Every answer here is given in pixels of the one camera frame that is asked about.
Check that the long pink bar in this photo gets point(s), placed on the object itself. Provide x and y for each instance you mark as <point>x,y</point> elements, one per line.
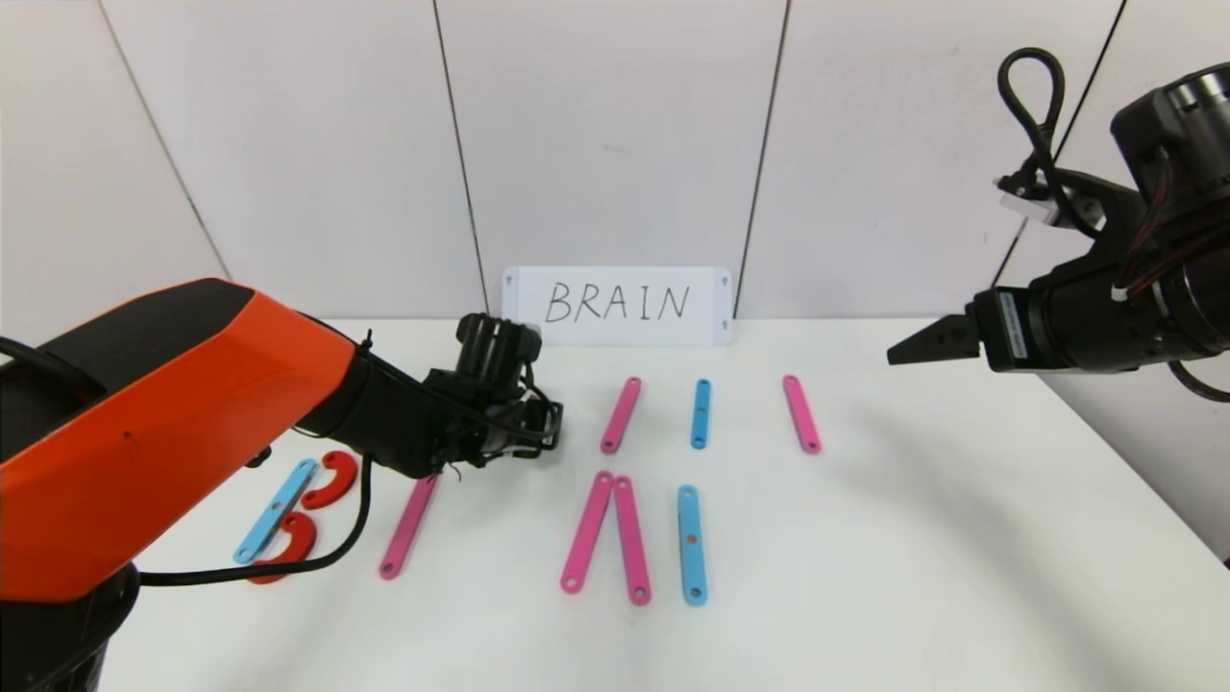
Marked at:
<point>631,538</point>
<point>408,529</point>
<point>588,533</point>

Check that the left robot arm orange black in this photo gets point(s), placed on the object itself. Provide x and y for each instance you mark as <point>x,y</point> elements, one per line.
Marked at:
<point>144,432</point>

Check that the dark grey robot torso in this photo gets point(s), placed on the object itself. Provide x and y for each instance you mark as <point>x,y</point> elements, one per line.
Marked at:
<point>48,634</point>

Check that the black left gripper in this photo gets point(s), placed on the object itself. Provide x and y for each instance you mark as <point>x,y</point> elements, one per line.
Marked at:
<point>546,424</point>

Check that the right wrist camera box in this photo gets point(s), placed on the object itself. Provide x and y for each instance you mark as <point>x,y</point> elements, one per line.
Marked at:
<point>1026,207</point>

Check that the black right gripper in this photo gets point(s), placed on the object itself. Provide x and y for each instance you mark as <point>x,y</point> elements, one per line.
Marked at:
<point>1005,330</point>

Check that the medium red arc piece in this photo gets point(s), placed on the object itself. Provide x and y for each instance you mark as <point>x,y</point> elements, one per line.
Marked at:
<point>341,471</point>

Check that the large red arc piece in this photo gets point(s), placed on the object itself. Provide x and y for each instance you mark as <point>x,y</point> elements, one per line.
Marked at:
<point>300,538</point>

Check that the white BRAIN sign card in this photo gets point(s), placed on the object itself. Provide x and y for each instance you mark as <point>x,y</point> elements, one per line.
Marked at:
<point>615,332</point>

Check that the short blue bar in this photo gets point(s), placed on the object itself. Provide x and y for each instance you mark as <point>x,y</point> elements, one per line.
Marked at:
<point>701,428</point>

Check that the pink bar with blue underside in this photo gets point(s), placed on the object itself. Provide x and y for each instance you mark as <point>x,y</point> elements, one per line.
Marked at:
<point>622,415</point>

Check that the long blue bar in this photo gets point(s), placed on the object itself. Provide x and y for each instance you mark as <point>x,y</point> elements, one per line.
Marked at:
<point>274,514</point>
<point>692,553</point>

